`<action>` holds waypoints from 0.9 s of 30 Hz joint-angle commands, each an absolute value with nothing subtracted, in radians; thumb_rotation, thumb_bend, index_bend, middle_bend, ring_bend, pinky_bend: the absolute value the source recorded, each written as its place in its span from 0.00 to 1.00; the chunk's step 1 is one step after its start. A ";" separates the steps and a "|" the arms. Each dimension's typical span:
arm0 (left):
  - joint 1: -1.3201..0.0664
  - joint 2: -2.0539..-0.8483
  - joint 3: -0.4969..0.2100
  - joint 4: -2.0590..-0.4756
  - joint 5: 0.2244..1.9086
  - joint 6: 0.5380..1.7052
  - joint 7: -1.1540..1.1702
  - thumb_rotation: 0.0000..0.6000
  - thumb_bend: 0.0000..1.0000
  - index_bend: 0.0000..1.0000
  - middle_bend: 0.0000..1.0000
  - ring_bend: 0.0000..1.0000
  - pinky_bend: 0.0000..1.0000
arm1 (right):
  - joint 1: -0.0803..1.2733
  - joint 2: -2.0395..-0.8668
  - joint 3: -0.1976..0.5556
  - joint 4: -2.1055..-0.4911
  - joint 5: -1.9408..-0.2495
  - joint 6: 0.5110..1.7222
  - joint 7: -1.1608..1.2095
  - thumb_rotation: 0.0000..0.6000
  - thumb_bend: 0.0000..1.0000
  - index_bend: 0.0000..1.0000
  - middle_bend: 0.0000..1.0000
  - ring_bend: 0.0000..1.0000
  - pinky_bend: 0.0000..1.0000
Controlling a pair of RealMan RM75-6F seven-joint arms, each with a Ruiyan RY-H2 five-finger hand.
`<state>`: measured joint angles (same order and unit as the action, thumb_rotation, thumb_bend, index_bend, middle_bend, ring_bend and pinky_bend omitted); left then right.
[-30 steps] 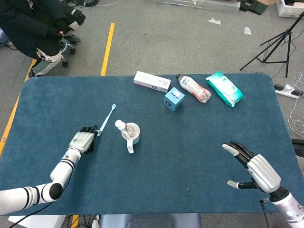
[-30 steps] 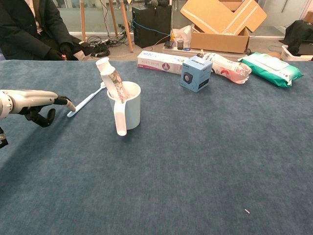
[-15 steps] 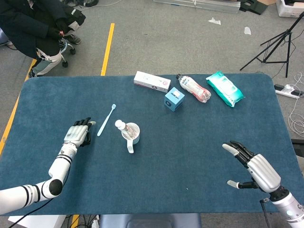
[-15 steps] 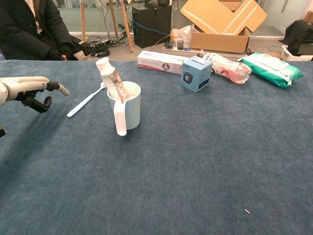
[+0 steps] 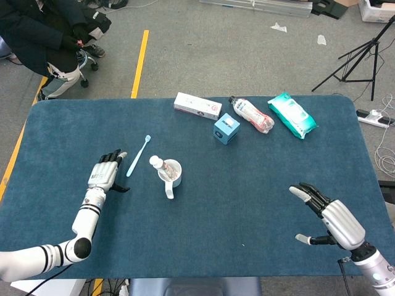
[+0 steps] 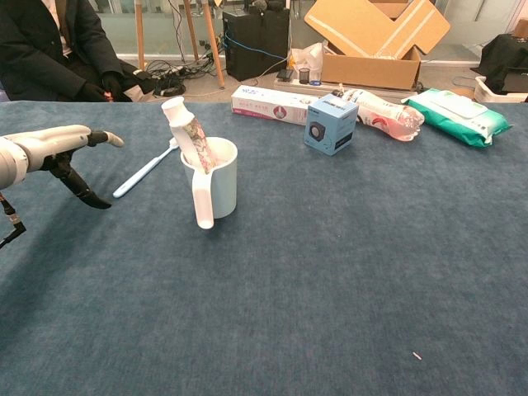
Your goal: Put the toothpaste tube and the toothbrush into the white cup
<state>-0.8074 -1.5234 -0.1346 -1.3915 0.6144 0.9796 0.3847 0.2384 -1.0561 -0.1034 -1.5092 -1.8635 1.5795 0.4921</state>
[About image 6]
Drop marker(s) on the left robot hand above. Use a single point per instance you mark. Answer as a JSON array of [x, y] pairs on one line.
[[57, 142]]

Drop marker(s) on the light blue toothbrush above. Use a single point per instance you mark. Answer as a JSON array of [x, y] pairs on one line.
[[140, 175]]

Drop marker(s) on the white toothpaste tube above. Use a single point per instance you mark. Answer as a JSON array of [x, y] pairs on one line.
[[194, 136]]

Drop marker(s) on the long white pink box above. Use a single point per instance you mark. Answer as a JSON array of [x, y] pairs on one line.
[[264, 105]]

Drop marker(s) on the brown mesh pen holder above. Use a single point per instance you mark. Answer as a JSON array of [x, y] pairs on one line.
[[304, 76]]

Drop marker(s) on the blue cube speaker box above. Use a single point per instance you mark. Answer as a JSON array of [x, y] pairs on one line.
[[330, 128]]

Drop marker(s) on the open cardboard box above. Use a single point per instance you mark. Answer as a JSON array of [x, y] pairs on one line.
[[371, 70]]

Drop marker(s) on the person in black coat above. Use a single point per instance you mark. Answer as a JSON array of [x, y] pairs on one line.
[[33, 49]]

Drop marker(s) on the wooden easel leg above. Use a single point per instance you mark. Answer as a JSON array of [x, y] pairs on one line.
[[212, 41], [191, 33], [140, 37]]

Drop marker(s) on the black computer tower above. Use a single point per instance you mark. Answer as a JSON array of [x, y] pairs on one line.
[[255, 45]]

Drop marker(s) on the small black device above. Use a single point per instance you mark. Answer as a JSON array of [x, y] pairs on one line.
[[284, 74]]

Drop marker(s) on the long white power strip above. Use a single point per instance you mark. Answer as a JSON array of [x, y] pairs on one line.
[[288, 86]]

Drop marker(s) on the blue table cloth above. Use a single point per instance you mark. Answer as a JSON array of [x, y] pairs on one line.
[[288, 268]]

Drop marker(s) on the white plastic bag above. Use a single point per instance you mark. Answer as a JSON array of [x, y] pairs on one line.
[[307, 55]]

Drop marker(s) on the pink white plastic package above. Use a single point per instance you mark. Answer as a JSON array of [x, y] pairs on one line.
[[383, 113]]

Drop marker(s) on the green wet wipes pack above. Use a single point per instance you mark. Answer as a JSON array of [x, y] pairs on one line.
[[453, 115]]

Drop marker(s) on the white plastic bin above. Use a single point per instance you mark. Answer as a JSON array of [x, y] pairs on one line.
[[495, 97]]

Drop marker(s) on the black cloth cover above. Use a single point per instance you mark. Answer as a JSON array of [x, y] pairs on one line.
[[503, 57]]

